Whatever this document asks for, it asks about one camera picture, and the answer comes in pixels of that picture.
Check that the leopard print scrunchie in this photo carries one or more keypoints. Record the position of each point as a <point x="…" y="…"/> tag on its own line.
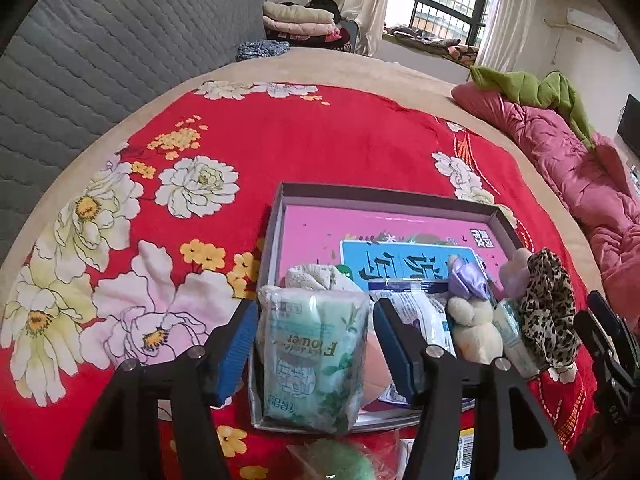
<point x="547" y="312"/>

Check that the white air conditioner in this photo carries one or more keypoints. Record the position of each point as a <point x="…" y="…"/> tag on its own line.
<point x="602" y="29"/>

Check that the red floral blanket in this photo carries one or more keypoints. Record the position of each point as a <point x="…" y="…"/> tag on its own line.
<point x="160" y="241"/>

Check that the pink quilted duvet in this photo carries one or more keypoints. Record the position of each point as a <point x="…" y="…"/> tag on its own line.
<point x="592" y="184"/>

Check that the pink shallow cardboard box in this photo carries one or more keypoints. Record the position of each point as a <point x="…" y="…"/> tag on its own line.
<point x="379" y="235"/>

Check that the grey quilted sofa back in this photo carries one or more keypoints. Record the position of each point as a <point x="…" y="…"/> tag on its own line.
<point x="76" y="68"/>

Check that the dark blanket on windowsill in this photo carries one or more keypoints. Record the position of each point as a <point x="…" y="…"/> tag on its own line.
<point x="452" y="49"/>

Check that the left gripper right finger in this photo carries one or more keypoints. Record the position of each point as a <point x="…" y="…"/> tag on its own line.
<point x="513" y="438"/>

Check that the green sponge plastic pack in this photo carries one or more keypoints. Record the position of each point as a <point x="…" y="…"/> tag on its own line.
<point x="313" y="347"/>

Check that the pink plush bunny keychain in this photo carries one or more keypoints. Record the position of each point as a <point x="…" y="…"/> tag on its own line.
<point x="514" y="274"/>

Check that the small wet wipes pack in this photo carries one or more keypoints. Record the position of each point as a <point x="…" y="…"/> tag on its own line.
<point x="514" y="349"/>

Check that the green sponge in bag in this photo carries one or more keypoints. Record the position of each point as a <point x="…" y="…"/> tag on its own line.
<point x="369" y="457"/>

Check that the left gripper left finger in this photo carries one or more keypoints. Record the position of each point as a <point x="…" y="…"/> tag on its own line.
<point x="121" y="436"/>

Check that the blue patterned cloth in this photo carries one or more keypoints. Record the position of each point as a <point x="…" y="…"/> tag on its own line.
<point x="262" y="48"/>

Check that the stack of folded clothes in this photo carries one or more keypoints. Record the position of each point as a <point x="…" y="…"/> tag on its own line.
<point x="317" y="24"/>

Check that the cream plush bear purple bow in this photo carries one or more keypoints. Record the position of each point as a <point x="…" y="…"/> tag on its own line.
<point x="469" y="305"/>

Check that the white curtain right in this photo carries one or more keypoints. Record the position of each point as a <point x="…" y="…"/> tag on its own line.
<point x="506" y="33"/>

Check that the white dotted scrunchie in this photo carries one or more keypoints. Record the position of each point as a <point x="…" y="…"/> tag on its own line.
<point x="313" y="276"/>

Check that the green jacket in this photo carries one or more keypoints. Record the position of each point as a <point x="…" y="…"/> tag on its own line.
<point x="553" y="92"/>

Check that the white plastic packet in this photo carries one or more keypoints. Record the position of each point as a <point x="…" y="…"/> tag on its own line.
<point x="421" y="304"/>

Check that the black television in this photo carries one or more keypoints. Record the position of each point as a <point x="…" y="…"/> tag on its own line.
<point x="629" y="127"/>

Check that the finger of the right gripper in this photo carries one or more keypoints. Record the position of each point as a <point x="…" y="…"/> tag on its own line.
<point x="625" y="343"/>
<point x="616" y="389"/>

